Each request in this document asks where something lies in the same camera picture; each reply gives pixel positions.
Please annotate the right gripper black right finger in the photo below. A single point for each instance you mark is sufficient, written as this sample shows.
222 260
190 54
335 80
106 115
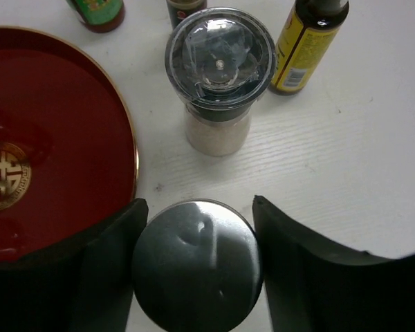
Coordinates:
316 284

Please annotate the yellow label small oil bottle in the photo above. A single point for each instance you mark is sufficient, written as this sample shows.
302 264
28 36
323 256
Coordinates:
307 34

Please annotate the red round tray gold rim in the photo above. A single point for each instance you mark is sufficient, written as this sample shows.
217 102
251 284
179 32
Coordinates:
68 154

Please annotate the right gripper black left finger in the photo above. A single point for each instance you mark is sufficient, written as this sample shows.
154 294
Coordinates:
82 283

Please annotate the silver lid blue label jar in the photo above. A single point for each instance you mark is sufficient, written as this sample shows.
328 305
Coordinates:
197 266

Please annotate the small black cap spice jar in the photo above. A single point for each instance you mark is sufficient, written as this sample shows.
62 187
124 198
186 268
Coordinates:
180 9

